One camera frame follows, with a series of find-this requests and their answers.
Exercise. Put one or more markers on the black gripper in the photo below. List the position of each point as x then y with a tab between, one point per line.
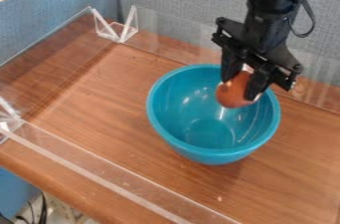
257	43

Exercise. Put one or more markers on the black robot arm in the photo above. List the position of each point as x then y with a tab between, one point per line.
286	8

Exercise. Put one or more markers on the clear acrylic barrier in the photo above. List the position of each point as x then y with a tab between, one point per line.
27	25
183	40
173	206

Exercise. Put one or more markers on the blue plastic bowl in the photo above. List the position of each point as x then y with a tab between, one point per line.
203	131

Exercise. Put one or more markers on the clear acrylic front barrier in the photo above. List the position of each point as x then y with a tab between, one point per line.
173	206

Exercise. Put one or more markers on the toy mushroom brown cap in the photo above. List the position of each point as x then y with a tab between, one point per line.
230	92

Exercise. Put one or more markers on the clear acrylic left barrier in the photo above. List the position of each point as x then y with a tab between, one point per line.
27	25

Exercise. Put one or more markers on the clear acrylic back barrier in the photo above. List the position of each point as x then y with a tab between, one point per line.
183	40

